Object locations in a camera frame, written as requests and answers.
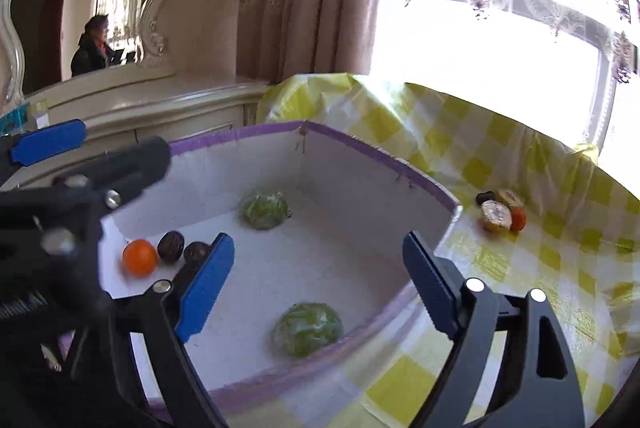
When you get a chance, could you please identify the cream wooden dresser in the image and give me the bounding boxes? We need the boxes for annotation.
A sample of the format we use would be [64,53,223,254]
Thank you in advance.
[0,67,271,190]

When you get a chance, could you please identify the wrapped orange-brown fruit half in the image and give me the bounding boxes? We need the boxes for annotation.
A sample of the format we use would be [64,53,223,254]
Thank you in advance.
[480,200,514,233]

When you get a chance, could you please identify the yellow checked tablecloth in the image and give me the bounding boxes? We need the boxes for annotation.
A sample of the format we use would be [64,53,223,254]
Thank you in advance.
[225,73,640,428]

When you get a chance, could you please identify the green fruit half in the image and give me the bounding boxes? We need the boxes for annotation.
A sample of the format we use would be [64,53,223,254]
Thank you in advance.
[272,302,345,358]
[239,191,291,230]

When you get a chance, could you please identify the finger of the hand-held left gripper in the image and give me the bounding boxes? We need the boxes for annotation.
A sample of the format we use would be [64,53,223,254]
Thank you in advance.
[52,136,172,213]
[0,119,88,170]

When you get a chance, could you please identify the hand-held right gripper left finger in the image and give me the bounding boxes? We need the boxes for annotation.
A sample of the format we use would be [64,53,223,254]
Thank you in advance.
[112,232,236,428]

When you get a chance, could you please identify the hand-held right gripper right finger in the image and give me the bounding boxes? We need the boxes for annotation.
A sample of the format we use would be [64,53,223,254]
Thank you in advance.
[402,230,586,428]

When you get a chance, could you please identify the halved fruit with brown core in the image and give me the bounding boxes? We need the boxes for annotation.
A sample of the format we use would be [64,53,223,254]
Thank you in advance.
[496,188,525,210]

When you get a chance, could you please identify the purple cardboard box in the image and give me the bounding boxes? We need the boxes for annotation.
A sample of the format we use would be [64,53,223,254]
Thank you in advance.
[97,120,463,414]

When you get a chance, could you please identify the small teal box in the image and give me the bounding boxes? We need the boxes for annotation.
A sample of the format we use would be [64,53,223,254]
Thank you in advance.
[0,110,26,135]

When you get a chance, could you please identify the medium orange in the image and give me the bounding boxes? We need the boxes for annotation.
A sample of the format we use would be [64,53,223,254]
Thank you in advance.
[122,239,159,278]

